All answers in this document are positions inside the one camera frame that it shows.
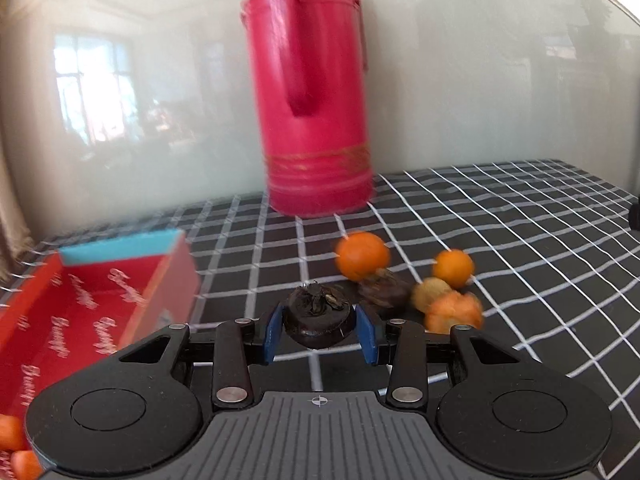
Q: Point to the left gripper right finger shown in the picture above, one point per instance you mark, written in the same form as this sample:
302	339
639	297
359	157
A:
399	344

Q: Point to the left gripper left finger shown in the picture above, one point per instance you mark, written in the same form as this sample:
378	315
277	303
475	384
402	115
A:
239	344

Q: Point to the dark purple mangosteen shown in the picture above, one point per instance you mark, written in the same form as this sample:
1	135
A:
318	316

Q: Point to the yellowish brown round fruit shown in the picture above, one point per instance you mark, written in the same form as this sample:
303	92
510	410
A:
426	292

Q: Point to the bumpy orange fruit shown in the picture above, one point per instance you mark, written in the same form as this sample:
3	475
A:
451	309

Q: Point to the small orange tangerine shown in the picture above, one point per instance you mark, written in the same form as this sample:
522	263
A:
454	266

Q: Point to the large orange tangerine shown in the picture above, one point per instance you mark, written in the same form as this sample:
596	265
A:
361	254

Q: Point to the red cardboard box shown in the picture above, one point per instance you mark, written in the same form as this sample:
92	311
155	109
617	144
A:
88	301

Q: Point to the black white grid tablecloth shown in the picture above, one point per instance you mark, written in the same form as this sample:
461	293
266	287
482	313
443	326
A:
548	388

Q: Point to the orange fruit in box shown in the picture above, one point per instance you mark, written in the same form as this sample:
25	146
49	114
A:
12	436

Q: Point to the beige lace curtain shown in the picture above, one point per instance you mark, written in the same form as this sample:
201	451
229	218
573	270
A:
16	239

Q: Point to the red thermos flask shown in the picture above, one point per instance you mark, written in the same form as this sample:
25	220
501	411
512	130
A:
308	59

